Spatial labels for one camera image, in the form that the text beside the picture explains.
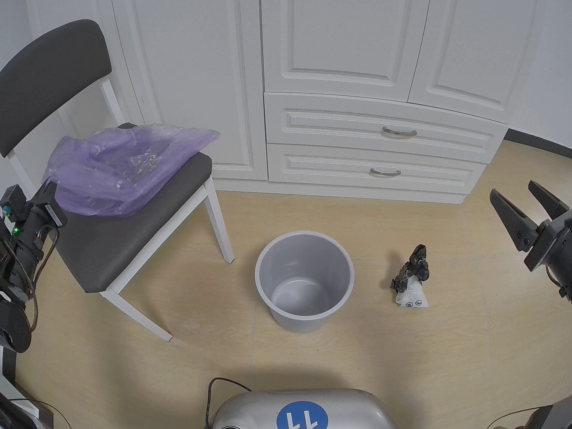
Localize black plastic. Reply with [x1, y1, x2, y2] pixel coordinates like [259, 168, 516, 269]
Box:
[390, 244, 431, 293]

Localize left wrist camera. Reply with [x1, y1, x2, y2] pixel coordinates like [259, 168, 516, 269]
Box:
[0, 185, 24, 224]

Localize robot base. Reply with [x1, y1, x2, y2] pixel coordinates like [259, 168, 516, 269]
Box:
[214, 389, 398, 429]

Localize white chair with grey pads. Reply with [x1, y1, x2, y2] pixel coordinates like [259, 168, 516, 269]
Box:
[0, 19, 235, 342]

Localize purple plastic bag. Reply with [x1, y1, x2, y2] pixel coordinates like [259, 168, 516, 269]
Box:
[42, 123, 221, 217]

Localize white wardrobe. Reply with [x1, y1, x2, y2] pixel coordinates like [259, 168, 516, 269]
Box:
[24, 0, 549, 205]

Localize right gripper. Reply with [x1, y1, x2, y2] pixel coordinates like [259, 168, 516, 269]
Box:
[490, 180, 572, 272]

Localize white trash bin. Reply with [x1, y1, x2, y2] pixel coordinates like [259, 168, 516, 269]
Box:
[255, 232, 355, 333]

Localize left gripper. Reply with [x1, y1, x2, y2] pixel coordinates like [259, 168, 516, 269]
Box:
[18, 181, 69, 251]

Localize black cable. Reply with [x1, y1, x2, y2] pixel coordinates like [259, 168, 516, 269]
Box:
[492, 409, 536, 429]
[205, 377, 253, 429]

